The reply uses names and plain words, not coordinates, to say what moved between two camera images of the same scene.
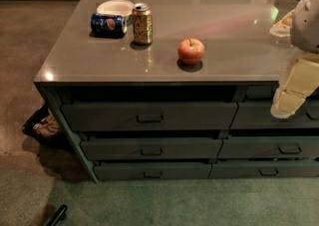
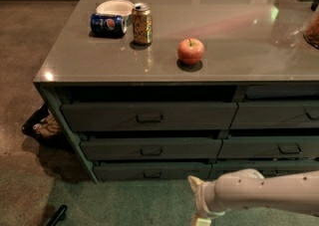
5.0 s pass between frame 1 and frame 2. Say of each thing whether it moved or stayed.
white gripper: moved
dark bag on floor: stayed
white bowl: stayed
